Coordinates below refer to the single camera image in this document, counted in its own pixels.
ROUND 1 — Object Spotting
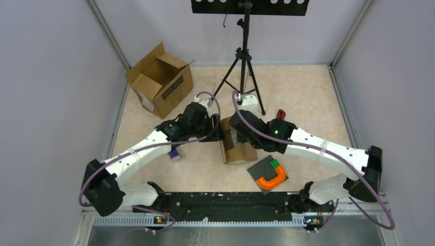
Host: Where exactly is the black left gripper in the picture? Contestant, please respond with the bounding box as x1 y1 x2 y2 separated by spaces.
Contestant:
189 113 226 142

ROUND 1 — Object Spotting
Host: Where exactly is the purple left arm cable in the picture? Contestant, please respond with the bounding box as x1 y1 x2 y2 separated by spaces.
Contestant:
78 91 222 234

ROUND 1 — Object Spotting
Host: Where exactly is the large cardboard express box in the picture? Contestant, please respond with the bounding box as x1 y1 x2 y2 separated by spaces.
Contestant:
125 42 193 119

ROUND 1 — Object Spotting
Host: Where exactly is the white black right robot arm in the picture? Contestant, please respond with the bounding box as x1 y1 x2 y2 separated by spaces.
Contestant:
229 110 383 211

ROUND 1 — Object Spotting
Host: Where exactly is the green block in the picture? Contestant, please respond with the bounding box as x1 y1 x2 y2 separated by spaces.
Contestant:
269 159 280 169

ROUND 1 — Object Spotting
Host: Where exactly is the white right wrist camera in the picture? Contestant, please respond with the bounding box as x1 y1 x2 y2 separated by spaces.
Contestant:
235 93 259 116

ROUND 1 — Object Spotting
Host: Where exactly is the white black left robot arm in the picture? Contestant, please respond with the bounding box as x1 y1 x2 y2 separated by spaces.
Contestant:
79 98 221 217

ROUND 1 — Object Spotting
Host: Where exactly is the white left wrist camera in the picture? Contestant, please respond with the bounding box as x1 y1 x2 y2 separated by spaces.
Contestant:
193 96 214 111

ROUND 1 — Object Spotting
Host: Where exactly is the red black utility knife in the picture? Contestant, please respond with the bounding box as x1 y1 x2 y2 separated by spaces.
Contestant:
276 109 286 120

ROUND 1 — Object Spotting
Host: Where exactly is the purple rectangular box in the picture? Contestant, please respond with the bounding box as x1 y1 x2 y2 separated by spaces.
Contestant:
168 149 182 162

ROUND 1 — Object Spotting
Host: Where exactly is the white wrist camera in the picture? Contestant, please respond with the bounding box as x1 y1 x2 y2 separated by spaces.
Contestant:
235 93 259 116
193 96 214 111

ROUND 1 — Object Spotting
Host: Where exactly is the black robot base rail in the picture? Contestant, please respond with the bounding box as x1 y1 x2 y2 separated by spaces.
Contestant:
147 192 334 222

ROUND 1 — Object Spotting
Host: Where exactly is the black tripod stand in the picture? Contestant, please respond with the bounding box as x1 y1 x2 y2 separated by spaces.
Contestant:
213 1 266 115

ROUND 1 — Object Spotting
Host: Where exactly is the small cardboard box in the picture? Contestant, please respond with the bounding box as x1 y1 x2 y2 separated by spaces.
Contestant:
220 117 258 165

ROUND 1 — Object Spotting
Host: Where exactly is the black perforated tripod tray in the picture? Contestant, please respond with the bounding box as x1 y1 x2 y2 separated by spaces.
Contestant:
191 0 309 16

